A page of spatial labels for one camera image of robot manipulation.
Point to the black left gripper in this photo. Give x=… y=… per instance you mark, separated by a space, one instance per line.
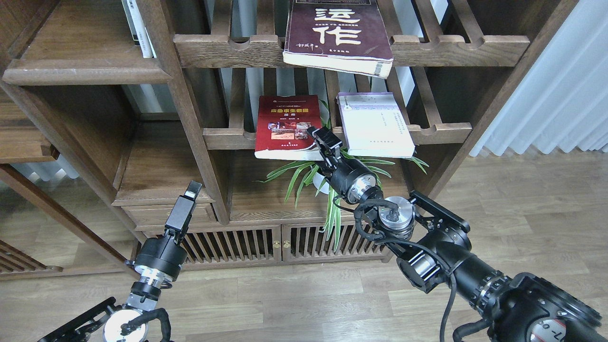
x=165 y=254

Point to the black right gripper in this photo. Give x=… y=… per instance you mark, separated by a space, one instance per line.
x=365 y=187

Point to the red survival guide book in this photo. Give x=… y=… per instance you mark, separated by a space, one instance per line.
x=282 y=126

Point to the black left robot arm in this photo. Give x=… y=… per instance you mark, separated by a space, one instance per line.
x=122 y=323

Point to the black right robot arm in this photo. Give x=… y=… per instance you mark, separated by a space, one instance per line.
x=432 y=247

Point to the white upright books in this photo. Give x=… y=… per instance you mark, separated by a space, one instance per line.
x=137 y=28

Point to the dark wooden bookshelf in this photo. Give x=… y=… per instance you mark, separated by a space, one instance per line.
x=139 y=130

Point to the white plant pot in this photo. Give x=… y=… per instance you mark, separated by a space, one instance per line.
x=323 y=187

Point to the green spider plant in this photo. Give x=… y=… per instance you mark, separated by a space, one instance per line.
x=302 y=173

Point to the white purple book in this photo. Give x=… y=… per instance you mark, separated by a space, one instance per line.
x=374 y=126

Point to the dark maroon book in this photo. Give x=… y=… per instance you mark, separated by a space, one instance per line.
x=339 y=35

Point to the wooden side furniture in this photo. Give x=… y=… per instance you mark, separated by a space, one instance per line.
x=52 y=222

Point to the white pleated curtain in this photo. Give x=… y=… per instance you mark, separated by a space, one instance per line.
x=562 y=103

